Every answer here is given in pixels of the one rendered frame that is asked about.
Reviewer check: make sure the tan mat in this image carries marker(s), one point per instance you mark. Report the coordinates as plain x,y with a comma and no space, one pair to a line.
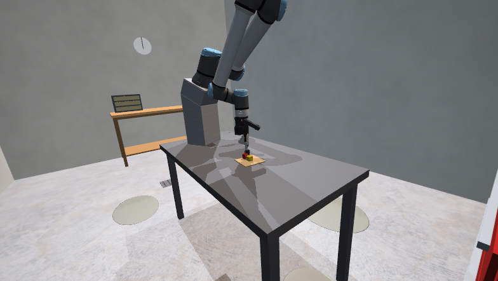
245,163

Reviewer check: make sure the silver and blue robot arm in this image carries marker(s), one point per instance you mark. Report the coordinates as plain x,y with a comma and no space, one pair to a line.
215,67

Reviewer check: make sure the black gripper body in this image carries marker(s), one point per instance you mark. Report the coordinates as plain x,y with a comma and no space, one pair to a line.
240,127

